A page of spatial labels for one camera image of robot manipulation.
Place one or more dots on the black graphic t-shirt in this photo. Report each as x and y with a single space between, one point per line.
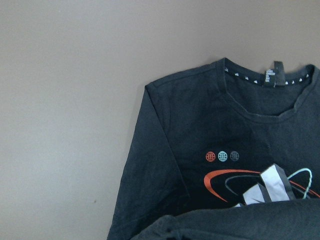
221 152

